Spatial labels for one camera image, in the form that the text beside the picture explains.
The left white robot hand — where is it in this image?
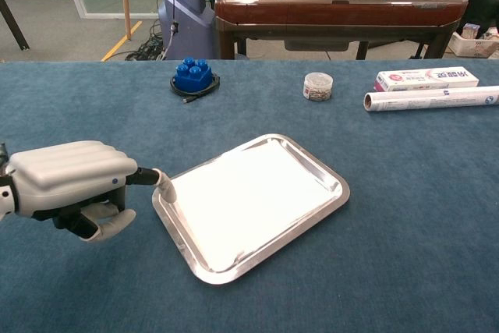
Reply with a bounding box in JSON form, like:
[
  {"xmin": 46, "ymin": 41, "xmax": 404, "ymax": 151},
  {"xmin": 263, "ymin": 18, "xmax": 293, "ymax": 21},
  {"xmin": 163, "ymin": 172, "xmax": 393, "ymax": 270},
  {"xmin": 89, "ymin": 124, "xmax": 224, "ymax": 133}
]
[{"xmin": 0, "ymin": 140, "xmax": 177, "ymax": 243}]

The white cloth towel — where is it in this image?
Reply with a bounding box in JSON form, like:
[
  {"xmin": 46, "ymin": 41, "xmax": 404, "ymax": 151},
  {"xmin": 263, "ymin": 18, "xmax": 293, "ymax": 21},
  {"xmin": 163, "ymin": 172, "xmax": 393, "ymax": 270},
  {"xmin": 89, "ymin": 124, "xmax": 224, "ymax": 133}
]
[{"xmin": 168, "ymin": 141, "xmax": 343, "ymax": 274}]

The stainless steel tray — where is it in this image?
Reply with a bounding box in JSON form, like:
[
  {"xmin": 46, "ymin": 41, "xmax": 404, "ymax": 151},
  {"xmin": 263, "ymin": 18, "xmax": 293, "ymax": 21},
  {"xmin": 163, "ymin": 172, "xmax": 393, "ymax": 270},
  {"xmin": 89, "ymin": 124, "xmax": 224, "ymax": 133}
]
[{"xmin": 151, "ymin": 133, "xmax": 351, "ymax": 285}]

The black table leg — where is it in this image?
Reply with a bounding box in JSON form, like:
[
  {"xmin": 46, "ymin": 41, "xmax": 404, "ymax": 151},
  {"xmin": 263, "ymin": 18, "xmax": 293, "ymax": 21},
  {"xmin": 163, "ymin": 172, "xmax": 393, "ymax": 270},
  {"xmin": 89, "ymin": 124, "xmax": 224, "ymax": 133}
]
[{"xmin": 0, "ymin": 0, "xmax": 30, "ymax": 51}]

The blue plastic building block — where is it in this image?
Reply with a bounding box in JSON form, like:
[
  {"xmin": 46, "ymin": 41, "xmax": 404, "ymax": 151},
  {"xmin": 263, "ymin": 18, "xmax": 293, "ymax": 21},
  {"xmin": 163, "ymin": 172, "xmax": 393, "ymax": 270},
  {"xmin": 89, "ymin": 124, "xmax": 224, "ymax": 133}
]
[{"xmin": 174, "ymin": 57, "xmax": 213, "ymax": 92}]

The clear jar of clips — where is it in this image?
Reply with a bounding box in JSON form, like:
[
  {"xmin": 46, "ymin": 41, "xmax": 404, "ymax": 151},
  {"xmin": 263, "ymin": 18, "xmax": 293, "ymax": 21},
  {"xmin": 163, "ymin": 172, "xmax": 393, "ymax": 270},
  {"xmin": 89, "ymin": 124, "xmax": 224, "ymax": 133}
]
[{"xmin": 303, "ymin": 72, "xmax": 334, "ymax": 103}]

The brown mahjong table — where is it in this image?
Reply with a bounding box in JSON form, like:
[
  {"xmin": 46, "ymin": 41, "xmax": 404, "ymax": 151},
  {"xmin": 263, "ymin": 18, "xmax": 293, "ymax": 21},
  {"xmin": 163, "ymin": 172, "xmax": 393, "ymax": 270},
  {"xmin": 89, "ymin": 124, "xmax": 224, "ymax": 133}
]
[{"xmin": 214, "ymin": 0, "xmax": 469, "ymax": 61}]

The blue felt table cover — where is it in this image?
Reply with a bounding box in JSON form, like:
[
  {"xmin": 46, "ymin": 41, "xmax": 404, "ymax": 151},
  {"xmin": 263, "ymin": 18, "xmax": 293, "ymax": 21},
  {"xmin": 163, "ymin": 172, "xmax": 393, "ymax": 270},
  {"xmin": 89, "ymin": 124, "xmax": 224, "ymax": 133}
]
[{"xmin": 0, "ymin": 60, "xmax": 499, "ymax": 333}]

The white wrap roll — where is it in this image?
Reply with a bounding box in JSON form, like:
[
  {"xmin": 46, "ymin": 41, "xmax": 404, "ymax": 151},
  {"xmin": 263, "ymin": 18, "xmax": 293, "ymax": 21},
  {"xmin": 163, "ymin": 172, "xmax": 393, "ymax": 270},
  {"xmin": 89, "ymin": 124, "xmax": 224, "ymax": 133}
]
[{"xmin": 363, "ymin": 85, "xmax": 499, "ymax": 113}]

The white pink toothpaste box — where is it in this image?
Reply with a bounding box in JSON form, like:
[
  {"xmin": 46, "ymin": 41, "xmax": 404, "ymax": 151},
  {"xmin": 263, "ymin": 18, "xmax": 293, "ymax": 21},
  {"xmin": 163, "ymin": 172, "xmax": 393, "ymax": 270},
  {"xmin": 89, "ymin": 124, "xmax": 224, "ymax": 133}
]
[{"xmin": 373, "ymin": 66, "xmax": 480, "ymax": 93}]

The white plastic crate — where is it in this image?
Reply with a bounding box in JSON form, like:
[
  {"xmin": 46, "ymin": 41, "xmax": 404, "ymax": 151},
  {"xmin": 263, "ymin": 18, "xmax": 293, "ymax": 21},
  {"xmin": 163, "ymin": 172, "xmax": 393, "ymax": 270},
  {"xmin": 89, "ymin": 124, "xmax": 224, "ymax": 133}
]
[{"xmin": 448, "ymin": 24, "xmax": 499, "ymax": 58}]

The black bag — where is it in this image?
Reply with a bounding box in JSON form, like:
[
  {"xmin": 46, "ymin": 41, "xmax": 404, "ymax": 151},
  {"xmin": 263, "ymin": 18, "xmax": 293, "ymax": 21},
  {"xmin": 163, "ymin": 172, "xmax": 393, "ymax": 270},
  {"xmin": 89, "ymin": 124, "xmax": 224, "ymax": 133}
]
[{"xmin": 465, "ymin": 0, "xmax": 499, "ymax": 40}]

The coiled black cable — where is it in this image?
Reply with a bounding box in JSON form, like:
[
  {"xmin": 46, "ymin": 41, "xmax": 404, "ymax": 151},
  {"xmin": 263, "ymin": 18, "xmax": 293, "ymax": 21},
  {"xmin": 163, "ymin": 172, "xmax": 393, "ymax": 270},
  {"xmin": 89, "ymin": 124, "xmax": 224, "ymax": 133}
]
[{"xmin": 169, "ymin": 73, "xmax": 221, "ymax": 105}]

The tangle of floor cables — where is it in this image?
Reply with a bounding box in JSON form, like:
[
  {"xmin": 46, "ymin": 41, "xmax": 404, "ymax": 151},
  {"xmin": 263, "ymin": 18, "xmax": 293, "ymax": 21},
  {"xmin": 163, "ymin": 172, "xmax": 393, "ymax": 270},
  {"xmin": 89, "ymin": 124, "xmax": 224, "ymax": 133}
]
[{"xmin": 124, "ymin": 19, "xmax": 169, "ymax": 62}]

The hanging cable with pendant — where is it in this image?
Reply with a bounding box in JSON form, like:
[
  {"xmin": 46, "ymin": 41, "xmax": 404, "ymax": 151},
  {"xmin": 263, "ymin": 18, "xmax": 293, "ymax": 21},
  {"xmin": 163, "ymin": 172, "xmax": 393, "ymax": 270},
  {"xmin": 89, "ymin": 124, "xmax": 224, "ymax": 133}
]
[{"xmin": 161, "ymin": 0, "xmax": 180, "ymax": 60}]

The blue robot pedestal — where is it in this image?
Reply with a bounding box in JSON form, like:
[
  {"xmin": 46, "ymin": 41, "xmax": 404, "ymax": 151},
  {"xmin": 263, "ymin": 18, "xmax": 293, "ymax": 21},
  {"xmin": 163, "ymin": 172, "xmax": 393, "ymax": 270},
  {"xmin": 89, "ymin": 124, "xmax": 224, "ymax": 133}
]
[{"xmin": 157, "ymin": 0, "xmax": 217, "ymax": 60}]

